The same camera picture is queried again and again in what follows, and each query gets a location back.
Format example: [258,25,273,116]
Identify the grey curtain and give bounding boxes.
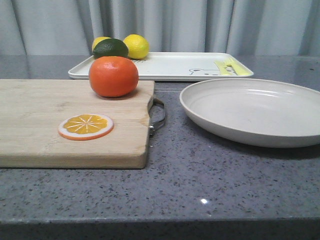
[0,0,320,57]

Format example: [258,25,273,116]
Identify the white round plate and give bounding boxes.
[179,78,320,148]

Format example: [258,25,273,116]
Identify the yellow plastic fork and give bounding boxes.
[224,57,252,76]

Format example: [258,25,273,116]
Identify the right yellow lemon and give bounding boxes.
[123,34,150,60]

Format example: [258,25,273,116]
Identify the yellow lemon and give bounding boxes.
[91,36,111,53]
[123,34,150,60]

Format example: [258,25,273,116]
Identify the left yellow lemon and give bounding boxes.
[91,36,111,53]

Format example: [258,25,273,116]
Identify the green lime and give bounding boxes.
[92,38,129,59]

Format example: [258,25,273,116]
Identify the white bear print tray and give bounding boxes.
[67,51,255,82]

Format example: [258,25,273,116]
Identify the metal cutting board handle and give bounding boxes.
[148,98,166,137]

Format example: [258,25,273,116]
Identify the orange slice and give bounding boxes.
[58,113,114,141]

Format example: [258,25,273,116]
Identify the wooden cutting board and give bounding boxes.
[0,79,155,169]

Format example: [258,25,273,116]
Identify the orange fruit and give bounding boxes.
[88,56,139,98]

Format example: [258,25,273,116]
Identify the yellow plastic knife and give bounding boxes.
[214,60,232,76]

